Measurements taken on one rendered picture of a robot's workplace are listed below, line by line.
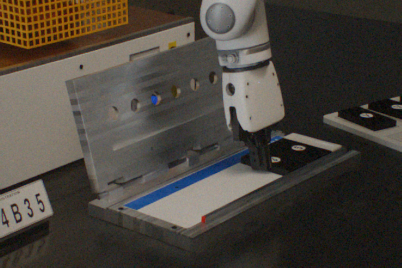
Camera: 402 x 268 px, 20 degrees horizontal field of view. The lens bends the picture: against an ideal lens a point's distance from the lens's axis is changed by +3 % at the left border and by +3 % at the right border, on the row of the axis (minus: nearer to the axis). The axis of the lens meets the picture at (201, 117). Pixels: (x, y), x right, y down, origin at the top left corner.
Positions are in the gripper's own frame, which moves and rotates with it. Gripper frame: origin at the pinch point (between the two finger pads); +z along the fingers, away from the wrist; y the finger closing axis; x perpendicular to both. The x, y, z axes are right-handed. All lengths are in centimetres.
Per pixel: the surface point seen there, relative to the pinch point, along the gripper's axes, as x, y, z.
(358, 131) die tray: 1.0, 29.8, 3.7
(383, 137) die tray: -4.2, 29.2, 4.7
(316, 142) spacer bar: -0.3, 15.1, 1.7
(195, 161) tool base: 10.8, -3.8, 0.1
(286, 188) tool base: -6.9, -3.4, 3.9
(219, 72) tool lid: 12.2, 7.4, -12.6
